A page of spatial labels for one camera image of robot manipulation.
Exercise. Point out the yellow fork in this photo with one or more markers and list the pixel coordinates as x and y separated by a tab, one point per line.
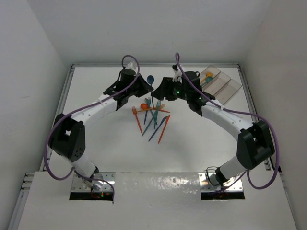
152	108

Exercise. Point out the metal base plate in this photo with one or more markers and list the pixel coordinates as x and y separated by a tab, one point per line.
234	184
99	187

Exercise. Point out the orange-red spoon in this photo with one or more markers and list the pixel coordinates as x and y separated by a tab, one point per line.
144	106

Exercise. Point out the dark blue knife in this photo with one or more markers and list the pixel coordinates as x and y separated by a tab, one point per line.
162	121

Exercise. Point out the dark blue spoon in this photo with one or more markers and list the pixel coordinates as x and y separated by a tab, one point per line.
150	81

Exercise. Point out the teal fork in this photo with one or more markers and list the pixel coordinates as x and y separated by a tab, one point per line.
156	113

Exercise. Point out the yellow spoon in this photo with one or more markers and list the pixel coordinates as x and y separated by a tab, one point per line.
208	74

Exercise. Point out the dark blue fork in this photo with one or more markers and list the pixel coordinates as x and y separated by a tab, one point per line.
148	102

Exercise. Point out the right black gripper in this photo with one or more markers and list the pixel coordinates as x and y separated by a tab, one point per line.
164	89

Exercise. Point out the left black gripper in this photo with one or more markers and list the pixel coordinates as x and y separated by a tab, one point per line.
145	88

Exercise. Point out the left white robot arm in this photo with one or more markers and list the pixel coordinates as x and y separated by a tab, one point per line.
68	136

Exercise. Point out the clear container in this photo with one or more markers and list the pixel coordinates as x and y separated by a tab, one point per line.
227	91
217	83
215	71

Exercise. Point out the orange-red knife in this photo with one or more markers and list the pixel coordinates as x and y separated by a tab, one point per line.
162	133

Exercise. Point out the teal spoon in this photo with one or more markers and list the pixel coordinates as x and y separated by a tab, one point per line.
205	81

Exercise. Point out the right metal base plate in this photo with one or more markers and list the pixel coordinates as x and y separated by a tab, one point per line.
234	184

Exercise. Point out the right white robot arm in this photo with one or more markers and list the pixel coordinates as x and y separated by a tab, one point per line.
255	140

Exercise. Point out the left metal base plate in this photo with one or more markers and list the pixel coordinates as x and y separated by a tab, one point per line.
99	187

